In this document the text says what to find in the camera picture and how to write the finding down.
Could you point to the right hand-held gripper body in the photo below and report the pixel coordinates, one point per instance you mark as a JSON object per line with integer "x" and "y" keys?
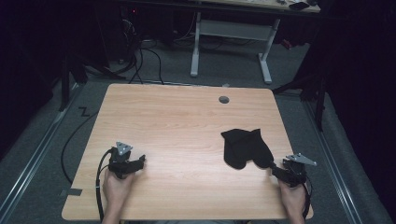
{"x": 295, "y": 172}

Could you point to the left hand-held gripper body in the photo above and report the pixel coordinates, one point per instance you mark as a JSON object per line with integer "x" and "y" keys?
{"x": 120, "y": 161}

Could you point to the black sock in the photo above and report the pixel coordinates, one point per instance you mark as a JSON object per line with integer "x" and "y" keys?
{"x": 238, "y": 149}
{"x": 261, "y": 149}

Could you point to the person's right hand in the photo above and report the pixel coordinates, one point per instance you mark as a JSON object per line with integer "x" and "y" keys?
{"x": 291, "y": 196}

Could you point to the person's left hand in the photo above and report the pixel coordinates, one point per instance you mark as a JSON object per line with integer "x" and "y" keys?
{"x": 116, "y": 189}

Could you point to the grey tape strip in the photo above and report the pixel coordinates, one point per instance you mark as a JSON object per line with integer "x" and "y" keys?
{"x": 72, "y": 192}

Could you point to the black zigzag floor tape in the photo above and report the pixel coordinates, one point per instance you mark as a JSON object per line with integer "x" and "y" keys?
{"x": 84, "y": 111}

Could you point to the black metal stand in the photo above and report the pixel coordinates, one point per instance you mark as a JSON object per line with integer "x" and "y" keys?
{"x": 320, "y": 102}
{"x": 64, "y": 87}

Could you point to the small grey tape piece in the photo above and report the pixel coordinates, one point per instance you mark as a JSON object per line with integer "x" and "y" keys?
{"x": 226, "y": 85}

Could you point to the small red object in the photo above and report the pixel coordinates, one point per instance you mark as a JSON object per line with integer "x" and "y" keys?
{"x": 286, "y": 44}

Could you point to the dark computer with red light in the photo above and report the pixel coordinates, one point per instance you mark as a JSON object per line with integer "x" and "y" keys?
{"x": 132, "y": 14}

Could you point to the black flat device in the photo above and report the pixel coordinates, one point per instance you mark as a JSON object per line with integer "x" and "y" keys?
{"x": 299, "y": 5}

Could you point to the light wooden desk top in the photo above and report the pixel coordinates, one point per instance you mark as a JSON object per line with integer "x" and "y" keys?
{"x": 264, "y": 3}

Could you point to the metal floor rail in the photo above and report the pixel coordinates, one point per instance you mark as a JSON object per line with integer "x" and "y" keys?
{"x": 334, "y": 161}
{"x": 40, "y": 140}

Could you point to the white metal desk frame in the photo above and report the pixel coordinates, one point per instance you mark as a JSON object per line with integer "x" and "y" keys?
{"x": 232, "y": 30}

